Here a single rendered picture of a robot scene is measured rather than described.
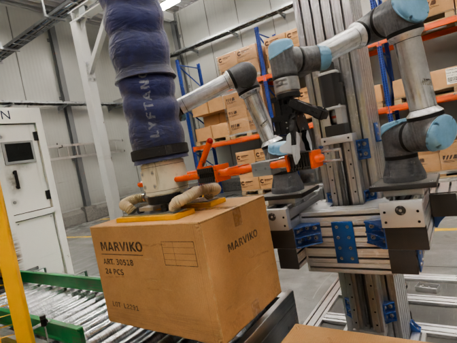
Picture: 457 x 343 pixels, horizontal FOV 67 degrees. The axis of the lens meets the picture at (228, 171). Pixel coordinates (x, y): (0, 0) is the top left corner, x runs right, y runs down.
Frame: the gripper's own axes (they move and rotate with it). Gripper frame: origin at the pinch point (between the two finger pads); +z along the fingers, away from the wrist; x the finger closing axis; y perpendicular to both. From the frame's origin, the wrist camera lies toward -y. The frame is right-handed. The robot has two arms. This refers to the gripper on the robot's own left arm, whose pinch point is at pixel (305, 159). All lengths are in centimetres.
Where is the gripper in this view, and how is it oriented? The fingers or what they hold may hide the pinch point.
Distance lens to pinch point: 105.0
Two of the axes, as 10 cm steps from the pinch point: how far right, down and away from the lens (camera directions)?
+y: -8.0, 1.1, 6.0
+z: 1.7, 9.8, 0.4
